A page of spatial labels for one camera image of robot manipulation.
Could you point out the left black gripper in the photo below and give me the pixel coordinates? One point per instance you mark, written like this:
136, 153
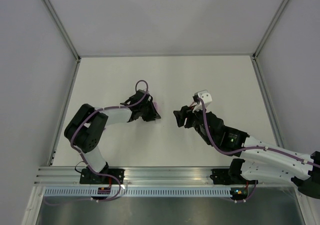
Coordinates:
154, 115

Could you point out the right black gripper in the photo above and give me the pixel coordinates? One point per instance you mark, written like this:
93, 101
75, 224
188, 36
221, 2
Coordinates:
180, 116

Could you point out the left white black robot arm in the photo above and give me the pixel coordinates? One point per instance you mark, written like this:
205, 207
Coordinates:
85, 129

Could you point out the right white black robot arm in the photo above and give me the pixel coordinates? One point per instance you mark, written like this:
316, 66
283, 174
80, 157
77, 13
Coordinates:
254, 160

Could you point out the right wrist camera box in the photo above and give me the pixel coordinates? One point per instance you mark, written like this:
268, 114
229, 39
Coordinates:
202, 99

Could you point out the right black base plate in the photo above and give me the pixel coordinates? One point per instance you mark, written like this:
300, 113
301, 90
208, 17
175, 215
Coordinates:
220, 176

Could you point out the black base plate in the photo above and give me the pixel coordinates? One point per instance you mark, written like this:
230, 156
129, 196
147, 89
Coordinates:
220, 176
87, 177

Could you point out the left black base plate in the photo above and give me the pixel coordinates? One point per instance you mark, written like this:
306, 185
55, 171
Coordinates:
87, 177

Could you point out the white slotted cable duct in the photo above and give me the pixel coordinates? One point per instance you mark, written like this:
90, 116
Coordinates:
69, 191

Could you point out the aluminium mounting rail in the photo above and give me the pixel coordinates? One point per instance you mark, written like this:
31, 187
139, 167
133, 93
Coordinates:
132, 176

